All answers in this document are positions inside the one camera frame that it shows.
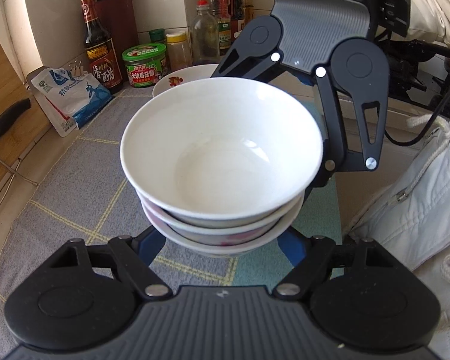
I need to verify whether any white bowl plain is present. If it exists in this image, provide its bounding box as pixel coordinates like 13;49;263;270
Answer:
120;77;323;221

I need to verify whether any white bowl floral print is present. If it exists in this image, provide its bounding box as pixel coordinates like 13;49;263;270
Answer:
139;193;305;258

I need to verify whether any clear oil bottle red cap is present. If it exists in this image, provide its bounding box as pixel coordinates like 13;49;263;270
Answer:
190;0;220;65

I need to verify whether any sauce bottle in back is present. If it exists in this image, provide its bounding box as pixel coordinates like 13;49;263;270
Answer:
209;0;254;56

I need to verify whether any yellow lidded spice jar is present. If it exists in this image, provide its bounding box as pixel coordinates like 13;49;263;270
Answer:
166;31;193;72

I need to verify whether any white jacket of person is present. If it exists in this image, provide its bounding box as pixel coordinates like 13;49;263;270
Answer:
344;0;450;359

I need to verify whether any grey checked table mat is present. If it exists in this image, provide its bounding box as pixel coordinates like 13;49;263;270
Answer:
0;88;342;360

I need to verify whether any green lidded sauce tub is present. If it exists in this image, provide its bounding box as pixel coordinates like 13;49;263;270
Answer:
122;43;169;88

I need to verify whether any red knife block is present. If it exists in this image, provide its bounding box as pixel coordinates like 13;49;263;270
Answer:
96;0;139;72

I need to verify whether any dark vinegar bottle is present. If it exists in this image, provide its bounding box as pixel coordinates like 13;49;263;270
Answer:
81;0;122;94

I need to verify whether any blue white salt bag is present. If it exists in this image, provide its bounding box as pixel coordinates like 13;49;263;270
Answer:
26;67;113;137

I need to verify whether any bamboo cutting board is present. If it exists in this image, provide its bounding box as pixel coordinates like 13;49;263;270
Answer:
0;44;50;181

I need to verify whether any metal wire rack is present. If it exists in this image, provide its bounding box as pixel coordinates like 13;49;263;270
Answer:
0;144;39;207

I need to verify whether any black handled kitchen knife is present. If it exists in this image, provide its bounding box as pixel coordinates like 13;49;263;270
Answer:
0;98;31;137

